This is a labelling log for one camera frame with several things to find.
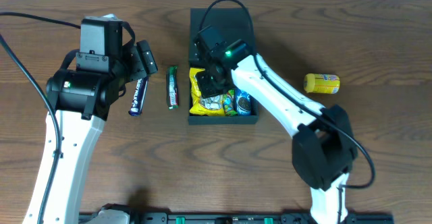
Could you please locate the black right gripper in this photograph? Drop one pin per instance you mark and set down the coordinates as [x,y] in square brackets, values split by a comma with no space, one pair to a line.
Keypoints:
[208,83]

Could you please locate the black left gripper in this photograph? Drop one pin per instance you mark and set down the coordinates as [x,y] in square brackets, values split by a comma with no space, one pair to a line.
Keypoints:
[146,60]

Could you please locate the yellow Hacks candy bag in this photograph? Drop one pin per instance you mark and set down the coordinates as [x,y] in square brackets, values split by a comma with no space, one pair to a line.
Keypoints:
[212,106]

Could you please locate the blue Oreo cookie pack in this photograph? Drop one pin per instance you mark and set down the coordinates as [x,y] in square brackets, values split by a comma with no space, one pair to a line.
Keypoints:
[243,104]

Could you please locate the yellow candy bottle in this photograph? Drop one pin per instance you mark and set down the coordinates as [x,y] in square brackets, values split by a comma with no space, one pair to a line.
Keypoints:
[321,83]

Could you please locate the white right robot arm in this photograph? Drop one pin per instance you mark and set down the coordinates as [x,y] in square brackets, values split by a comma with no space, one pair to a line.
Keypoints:
[322,147]

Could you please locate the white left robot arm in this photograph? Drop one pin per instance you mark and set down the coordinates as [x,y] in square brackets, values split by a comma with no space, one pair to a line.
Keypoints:
[80,93]

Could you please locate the green Haribo gummy bag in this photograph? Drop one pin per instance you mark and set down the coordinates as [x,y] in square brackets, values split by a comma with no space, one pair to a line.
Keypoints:
[228,103]

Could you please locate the green red candy bar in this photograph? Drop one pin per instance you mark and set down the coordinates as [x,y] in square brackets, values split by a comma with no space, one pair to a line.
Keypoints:
[172,88]

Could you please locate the blue Dairy Milk chocolate bar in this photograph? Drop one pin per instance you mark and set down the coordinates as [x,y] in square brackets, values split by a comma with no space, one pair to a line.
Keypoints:
[139,97]

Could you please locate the black open box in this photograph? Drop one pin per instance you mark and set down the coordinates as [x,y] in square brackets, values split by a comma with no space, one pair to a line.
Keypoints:
[232,24]

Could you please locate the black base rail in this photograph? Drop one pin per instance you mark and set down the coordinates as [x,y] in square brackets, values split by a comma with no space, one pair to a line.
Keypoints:
[107,216]

